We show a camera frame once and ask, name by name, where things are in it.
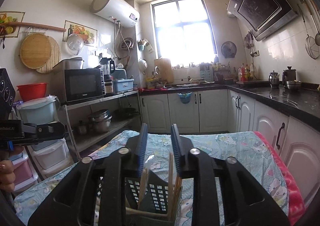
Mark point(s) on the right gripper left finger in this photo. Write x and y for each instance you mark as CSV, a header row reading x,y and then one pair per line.
x,y
94,188

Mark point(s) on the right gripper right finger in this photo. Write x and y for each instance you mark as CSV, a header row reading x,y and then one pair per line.
x,y
224,192

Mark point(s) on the bamboo chopstick pair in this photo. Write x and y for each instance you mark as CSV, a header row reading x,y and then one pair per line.
x,y
143,185
170,185
178,183

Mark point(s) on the dark green utensil basket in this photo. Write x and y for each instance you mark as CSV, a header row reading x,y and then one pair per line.
x,y
116,202

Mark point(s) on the black kitchen countertop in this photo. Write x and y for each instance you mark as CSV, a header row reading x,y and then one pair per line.
x,y
302,104

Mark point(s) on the bright kitchen window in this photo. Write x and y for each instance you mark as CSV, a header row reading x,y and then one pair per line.
x,y
183,32

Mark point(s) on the person's left hand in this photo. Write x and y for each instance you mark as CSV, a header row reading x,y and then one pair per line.
x,y
7,175

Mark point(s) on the plastic drawer tower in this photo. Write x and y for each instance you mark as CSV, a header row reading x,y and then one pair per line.
x,y
40,158

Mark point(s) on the red plastic basin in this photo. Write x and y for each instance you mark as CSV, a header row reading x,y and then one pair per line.
x,y
32,91

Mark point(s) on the pink blanket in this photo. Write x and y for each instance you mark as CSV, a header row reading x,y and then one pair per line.
x,y
296,203

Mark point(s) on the hello kitty tablecloth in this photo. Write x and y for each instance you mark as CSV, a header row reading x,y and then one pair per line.
x,y
94,191

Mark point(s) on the black microwave oven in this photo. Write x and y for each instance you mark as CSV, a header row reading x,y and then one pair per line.
x,y
74,85

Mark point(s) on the metal storage shelf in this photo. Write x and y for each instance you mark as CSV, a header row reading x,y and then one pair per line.
x,y
80,137

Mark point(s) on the round bamboo tray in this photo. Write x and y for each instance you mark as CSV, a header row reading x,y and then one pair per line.
x,y
35,51

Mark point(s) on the stainless steel pot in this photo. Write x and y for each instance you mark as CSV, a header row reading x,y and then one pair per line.
x,y
100,121

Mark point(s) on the white lower cabinets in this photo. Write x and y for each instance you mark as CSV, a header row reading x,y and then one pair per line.
x,y
224,110

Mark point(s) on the black frying pan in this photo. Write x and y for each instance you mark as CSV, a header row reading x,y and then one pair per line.
x,y
126,113

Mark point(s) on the black blender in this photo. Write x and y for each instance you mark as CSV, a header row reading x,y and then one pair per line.
x,y
108,67

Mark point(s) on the blue plastic box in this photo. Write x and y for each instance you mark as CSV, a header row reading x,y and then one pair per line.
x,y
123,85

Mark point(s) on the blue hanging basket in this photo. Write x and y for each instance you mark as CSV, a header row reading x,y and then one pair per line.
x,y
185,98

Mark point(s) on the small steel teapot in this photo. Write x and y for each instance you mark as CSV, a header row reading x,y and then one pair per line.
x,y
273,79

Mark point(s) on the red sauce bottles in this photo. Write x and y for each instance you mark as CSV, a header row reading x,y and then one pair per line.
x,y
244,73

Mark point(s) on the steel kettle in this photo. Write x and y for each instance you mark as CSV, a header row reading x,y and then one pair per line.
x,y
288,74

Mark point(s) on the wooden cutting board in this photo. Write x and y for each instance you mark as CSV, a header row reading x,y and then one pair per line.
x,y
165,69

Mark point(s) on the white water heater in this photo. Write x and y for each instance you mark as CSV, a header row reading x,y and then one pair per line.
x,y
118,11

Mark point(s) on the black range hood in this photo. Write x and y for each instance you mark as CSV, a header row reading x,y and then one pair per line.
x,y
262,17

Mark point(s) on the fruit wall picture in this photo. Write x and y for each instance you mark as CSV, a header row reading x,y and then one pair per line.
x,y
88,35

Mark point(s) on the small wall fan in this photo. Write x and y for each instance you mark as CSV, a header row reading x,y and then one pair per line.
x,y
228,50

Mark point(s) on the wire mesh skimmer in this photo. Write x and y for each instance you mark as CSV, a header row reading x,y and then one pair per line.
x,y
310,44

